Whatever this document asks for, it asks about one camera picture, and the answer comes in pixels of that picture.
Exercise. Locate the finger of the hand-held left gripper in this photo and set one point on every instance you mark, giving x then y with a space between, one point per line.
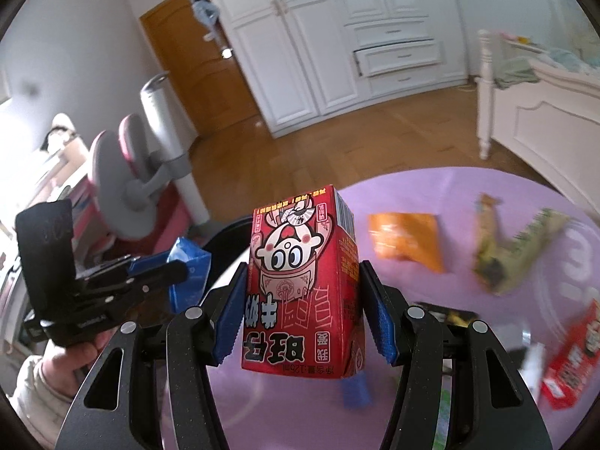
150 260
159 275

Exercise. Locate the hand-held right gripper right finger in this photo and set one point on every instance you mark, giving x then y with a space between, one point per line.
379 323

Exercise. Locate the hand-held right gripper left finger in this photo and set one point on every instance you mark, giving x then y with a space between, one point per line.
229 323

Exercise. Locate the blue white cartoon packet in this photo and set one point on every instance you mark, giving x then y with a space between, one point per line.
190 262

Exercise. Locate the black trash can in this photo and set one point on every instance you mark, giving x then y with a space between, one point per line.
220 248

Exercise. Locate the red cartoon milk carton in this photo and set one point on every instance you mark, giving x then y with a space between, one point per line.
300 290
569 361

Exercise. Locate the orange snack packet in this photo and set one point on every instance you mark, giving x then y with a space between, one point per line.
408 239

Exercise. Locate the person's left hand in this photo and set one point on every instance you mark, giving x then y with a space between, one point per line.
84 351

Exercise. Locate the grey pink study chair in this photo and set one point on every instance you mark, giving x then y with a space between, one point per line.
140 187

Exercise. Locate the yellow snack packet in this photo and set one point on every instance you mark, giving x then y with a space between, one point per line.
457 318

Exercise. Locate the yellow stick wrapper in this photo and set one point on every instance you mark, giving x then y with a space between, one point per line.
487 229

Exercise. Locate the beige green snack wrapper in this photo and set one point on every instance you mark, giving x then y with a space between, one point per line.
534 239

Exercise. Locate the wooden door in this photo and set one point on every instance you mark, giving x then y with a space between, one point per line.
197 65

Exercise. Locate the white wardrobe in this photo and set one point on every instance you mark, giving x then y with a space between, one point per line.
304 56

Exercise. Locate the blue plastic bag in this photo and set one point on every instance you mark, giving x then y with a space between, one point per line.
206 9

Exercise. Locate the cream carved bed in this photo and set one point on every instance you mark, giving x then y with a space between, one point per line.
539 117

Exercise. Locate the green cloth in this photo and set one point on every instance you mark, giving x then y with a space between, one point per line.
515 75

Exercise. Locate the white nightstand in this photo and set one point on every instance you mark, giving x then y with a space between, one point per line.
525 44

